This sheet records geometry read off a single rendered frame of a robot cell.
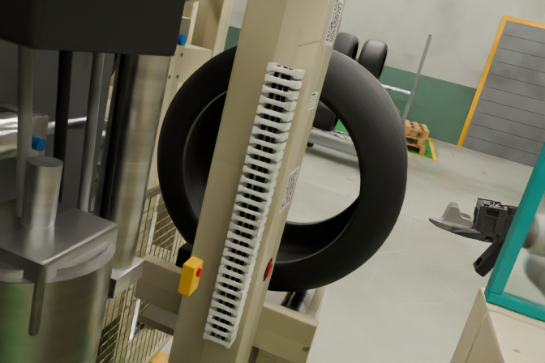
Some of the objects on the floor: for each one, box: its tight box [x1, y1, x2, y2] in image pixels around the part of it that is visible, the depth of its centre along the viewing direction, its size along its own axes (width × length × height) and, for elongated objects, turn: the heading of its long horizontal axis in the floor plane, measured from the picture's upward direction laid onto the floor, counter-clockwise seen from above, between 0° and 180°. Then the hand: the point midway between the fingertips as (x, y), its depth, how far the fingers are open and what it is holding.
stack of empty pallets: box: [401, 118, 430, 155], centre depth 952 cm, size 127×90×43 cm
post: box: [168, 0, 359, 363], centre depth 83 cm, size 13×13×250 cm
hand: (434, 223), depth 111 cm, fingers closed
